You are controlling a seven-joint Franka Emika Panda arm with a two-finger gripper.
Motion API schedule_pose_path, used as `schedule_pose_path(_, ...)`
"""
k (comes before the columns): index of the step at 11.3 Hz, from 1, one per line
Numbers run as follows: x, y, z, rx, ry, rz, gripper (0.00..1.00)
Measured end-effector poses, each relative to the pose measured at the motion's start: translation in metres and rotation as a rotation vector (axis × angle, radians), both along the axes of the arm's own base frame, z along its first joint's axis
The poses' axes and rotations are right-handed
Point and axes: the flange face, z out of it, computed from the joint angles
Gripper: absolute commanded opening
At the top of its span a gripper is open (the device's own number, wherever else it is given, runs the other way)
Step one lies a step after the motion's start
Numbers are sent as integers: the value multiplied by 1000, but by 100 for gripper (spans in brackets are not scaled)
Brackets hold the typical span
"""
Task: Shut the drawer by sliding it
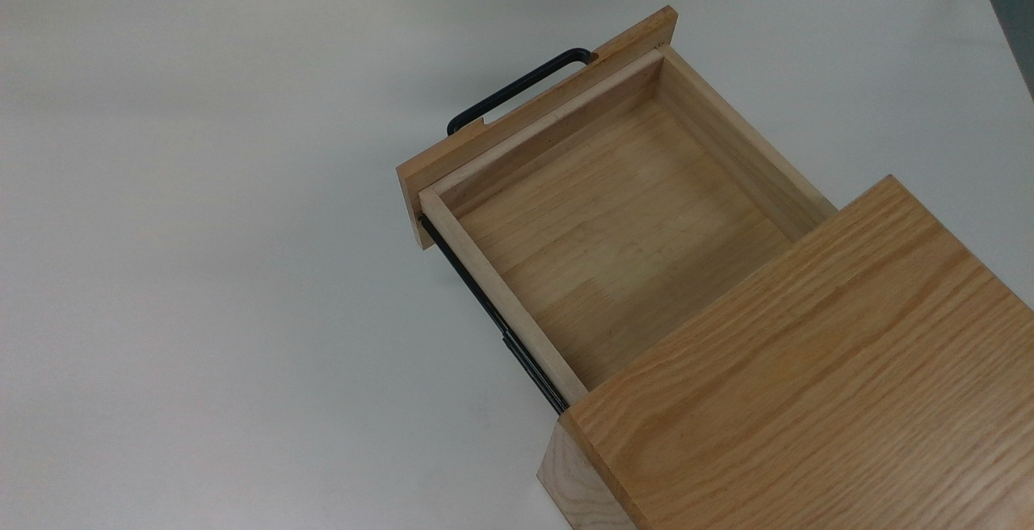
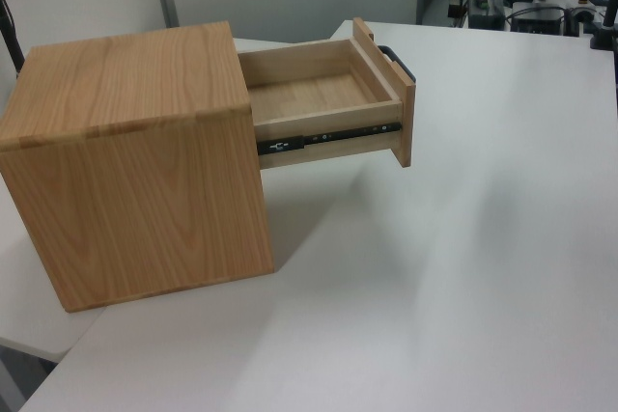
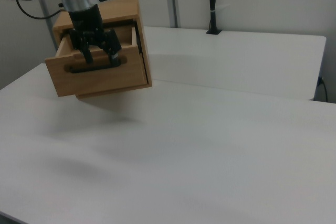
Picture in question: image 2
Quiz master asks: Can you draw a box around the light wooden drawer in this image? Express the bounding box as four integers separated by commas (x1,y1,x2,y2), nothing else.
236,16,417,170

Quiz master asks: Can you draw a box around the wooden drawer cabinet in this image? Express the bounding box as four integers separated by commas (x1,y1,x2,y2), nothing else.
0,20,277,315

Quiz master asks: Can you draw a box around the black electronics box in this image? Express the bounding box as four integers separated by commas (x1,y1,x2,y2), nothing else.
510,5,580,38

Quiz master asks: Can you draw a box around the black tripod pole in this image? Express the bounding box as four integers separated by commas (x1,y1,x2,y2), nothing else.
0,0,25,76

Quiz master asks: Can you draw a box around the black drawer handle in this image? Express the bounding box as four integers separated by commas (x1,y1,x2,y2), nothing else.
377,44,417,82

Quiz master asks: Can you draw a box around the black clamp mount pole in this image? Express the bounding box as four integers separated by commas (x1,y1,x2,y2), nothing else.
587,0,618,51

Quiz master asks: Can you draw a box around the black drawer slide rail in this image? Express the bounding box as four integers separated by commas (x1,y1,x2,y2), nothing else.
256,121,403,158

